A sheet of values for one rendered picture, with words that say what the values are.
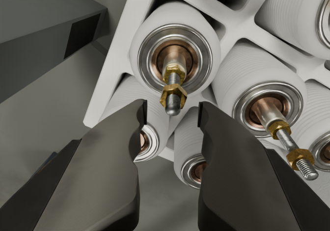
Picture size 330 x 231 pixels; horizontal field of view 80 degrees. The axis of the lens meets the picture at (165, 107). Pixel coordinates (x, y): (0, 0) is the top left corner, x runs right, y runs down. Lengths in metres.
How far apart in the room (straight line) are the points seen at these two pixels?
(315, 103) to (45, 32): 0.34
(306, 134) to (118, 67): 0.26
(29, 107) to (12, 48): 0.45
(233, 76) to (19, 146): 0.69
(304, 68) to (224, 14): 0.13
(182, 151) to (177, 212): 0.61
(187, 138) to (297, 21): 0.19
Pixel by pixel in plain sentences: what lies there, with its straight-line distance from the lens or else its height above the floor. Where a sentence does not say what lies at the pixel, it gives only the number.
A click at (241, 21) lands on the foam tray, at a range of 0.28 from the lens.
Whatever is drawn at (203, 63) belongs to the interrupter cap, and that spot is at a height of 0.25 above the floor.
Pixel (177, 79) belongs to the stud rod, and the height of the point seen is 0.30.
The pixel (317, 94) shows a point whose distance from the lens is 0.35.
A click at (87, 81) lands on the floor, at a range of 0.54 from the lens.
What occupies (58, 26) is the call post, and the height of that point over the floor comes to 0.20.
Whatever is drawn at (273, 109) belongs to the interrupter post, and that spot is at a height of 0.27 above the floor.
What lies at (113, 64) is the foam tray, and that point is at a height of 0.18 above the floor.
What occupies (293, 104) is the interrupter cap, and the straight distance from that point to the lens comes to 0.26.
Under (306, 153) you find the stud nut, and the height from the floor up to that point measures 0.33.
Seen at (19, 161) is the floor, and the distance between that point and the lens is 0.85.
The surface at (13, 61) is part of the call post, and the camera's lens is 0.24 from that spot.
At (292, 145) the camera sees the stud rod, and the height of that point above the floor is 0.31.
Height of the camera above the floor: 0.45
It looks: 58 degrees down
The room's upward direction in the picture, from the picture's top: 174 degrees counter-clockwise
